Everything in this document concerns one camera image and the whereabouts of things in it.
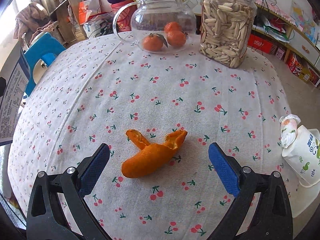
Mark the large blue tissue box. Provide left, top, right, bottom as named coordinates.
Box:
left=1, top=41, right=30, bottom=146

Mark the blue plastic stool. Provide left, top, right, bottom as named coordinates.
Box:
left=24, top=33, right=65, bottom=96

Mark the glass teapot with wooden lid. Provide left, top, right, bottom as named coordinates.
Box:
left=113, top=0, right=198, bottom=54

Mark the paper cup with green print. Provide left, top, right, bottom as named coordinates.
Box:
left=282, top=125, right=319, bottom=188

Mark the colourful map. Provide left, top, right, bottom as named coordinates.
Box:
left=290, top=0, right=319, bottom=45

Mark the printed tissue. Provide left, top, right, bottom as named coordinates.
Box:
left=279, top=114, right=301, bottom=148

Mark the plastic jar of seeds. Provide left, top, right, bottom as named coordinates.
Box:
left=200, top=0, right=257, bottom=68

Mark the wooden TV cabinet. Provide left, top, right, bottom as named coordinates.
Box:
left=179, top=0, right=320, bottom=73

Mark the tangerine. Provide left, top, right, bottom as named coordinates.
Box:
left=167, top=30, right=186, bottom=48
left=164, top=22, right=182, bottom=34
left=142, top=34, right=164, bottom=52

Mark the cherry print tablecloth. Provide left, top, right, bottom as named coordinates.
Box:
left=8, top=35, right=319, bottom=239

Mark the red box under cabinet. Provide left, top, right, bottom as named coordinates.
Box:
left=248, top=34, right=273, bottom=54

